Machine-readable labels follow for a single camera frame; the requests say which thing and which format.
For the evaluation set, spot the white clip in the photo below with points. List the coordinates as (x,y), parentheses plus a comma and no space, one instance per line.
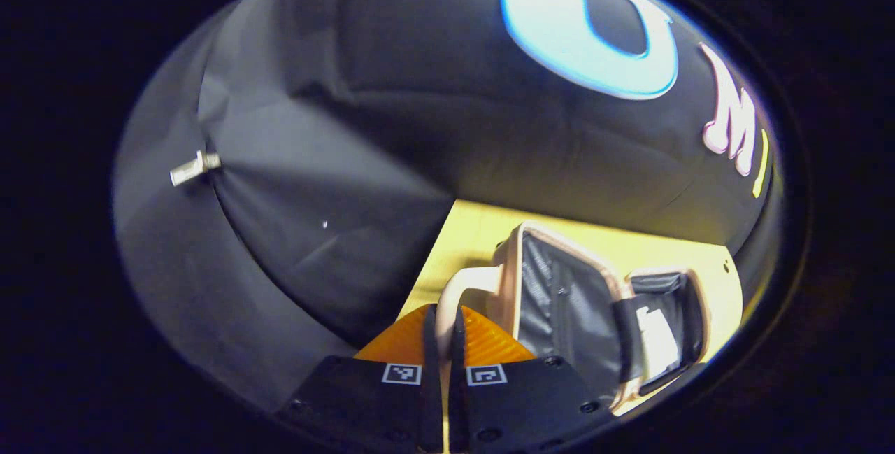
(196,168)

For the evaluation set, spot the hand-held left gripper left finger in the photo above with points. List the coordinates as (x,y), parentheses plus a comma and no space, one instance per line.
(430,384)

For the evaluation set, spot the white pump bottle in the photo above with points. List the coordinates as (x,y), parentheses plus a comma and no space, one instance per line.
(657,342)

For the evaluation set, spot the pink suitcase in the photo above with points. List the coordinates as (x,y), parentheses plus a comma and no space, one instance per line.
(559,300)

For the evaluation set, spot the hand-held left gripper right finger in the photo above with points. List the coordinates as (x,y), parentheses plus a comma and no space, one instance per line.
(458,398)

